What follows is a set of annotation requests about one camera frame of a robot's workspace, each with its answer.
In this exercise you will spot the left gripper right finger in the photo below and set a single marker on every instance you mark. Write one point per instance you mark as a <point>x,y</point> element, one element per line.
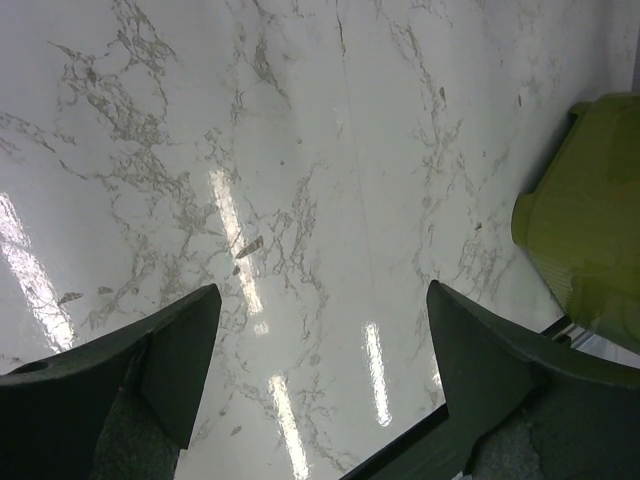
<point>523,406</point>

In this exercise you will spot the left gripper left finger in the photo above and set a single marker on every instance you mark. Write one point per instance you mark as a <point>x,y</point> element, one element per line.
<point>122,406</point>

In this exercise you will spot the green plastic bin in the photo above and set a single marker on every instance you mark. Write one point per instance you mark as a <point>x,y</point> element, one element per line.
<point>580,225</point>

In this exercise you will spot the aluminium rail bar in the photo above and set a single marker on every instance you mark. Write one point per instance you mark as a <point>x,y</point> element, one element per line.
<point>564,331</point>

